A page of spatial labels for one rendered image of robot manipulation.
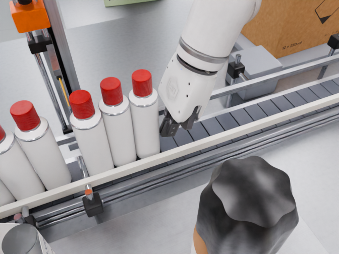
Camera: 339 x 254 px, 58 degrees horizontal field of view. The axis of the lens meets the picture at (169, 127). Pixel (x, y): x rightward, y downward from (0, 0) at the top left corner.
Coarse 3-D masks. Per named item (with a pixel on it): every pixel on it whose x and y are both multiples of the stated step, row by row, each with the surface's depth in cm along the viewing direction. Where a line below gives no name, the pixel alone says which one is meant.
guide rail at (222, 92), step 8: (336, 56) 74; (304, 64) 72; (312, 64) 72; (320, 64) 72; (328, 64) 74; (280, 72) 70; (288, 72) 70; (296, 72) 71; (256, 80) 68; (264, 80) 68; (272, 80) 69; (224, 88) 66; (232, 88) 66; (240, 88) 67; (248, 88) 68; (216, 96) 65; (160, 112) 62; (64, 136) 57; (72, 136) 57; (64, 144) 58
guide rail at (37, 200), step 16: (336, 96) 71; (288, 112) 68; (304, 112) 70; (240, 128) 65; (256, 128) 66; (192, 144) 62; (208, 144) 63; (144, 160) 59; (160, 160) 60; (96, 176) 57; (112, 176) 58; (48, 192) 55; (64, 192) 55; (0, 208) 53; (16, 208) 53
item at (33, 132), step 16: (16, 112) 44; (32, 112) 45; (16, 128) 47; (32, 128) 46; (48, 128) 48; (32, 144) 47; (48, 144) 49; (32, 160) 51; (48, 160) 51; (64, 160) 56; (48, 176) 54; (64, 176) 57
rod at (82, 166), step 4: (80, 156) 60; (80, 160) 60; (80, 164) 59; (84, 164) 59; (80, 168) 59; (84, 168) 59; (84, 172) 58; (84, 176) 57; (88, 176) 58; (88, 184) 56; (88, 188) 56; (92, 192) 55
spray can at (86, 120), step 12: (72, 96) 46; (84, 96) 46; (72, 108) 47; (84, 108) 46; (96, 108) 50; (72, 120) 49; (84, 120) 48; (96, 120) 49; (84, 132) 49; (96, 132) 50; (84, 144) 51; (96, 144) 52; (108, 144) 56; (84, 156) 54; (96, 156) 54; (108, 156) 56; (96, 168) 56; (108, 168) 58
